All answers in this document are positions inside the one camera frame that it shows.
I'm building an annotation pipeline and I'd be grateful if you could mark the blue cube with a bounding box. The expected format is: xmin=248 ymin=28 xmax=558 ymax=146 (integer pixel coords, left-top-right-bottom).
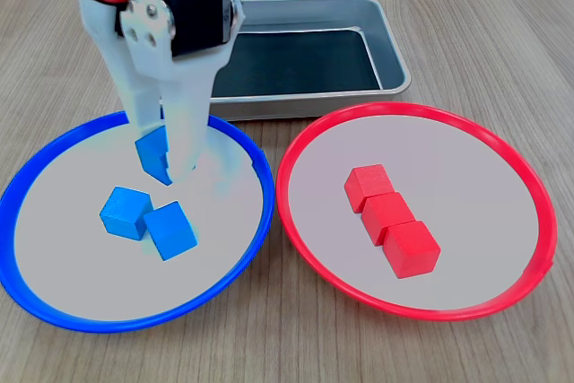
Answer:
xmin=143 ymin=201 xmax=199 ymax=262
xmin=134 ymin=126 xmax=198 ymax=187
xmin=99 ymin=186 xmax=154 ymax=241

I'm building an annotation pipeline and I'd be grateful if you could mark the red cube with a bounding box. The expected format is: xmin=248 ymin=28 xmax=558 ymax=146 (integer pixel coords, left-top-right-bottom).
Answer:
xmin=343 ymin=163 xmax=396 ymax=214
xmin=383 ymin=220 xmax=442 ymax=280
xmin=361 ymin=192 xmax=418 ymax=248

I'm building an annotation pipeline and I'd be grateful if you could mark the black tray mat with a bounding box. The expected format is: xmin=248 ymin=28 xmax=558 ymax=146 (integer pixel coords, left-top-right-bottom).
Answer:
xmin=210 ymin=29 xmax=383 ymax=100

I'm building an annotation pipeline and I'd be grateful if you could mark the steel tray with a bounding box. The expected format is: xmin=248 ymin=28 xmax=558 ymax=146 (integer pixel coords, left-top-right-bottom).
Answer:
xmin=208 ymin=0 xmax=413 ymax=122

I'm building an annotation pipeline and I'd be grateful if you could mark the blue rimmed white plate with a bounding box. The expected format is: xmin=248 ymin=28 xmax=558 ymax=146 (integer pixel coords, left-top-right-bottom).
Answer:
xmin=0 ymin=107 xmax=275 ymax=334

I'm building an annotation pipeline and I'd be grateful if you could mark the red rimmed white plate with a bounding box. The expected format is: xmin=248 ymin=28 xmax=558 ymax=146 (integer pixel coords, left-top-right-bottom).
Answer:
xmin=275 ymin=101 xmax=559 ymax=323

